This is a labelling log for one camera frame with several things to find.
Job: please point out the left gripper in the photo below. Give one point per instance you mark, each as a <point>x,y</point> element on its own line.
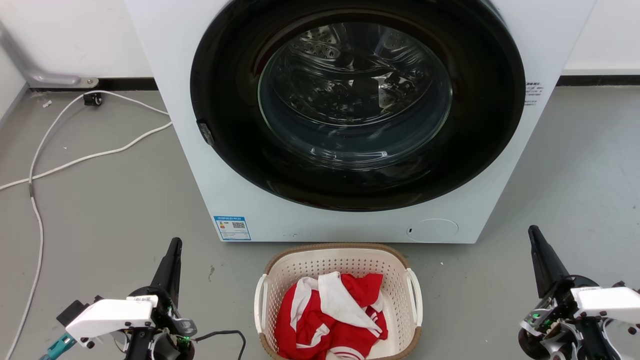
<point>115,315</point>

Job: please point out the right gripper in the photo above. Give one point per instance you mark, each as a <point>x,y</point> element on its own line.
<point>595,302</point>

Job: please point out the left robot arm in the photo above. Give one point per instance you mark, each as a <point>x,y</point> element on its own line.
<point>150,347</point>

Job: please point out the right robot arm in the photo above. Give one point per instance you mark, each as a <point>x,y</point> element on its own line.
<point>590,342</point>

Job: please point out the white plastic laundry basket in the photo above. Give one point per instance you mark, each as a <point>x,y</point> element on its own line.
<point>305,267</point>

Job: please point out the blue white energy label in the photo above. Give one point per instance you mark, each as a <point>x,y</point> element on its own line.
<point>232,227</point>

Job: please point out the white front-load washing machine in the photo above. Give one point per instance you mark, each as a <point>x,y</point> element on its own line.
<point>240,200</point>

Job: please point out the round white filter cover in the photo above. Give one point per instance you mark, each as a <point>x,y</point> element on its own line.
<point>432,230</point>

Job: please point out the black round washer door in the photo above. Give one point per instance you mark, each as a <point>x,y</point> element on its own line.
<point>480,125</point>

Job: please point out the red and white garment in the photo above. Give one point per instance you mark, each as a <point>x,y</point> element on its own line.
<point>320,320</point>

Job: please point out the small black floor clip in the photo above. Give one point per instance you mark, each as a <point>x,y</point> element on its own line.
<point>93,99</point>

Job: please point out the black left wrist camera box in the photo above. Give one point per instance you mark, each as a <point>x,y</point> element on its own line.
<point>75,310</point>

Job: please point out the grey wall pipe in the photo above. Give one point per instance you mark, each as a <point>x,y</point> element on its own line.
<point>30,70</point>

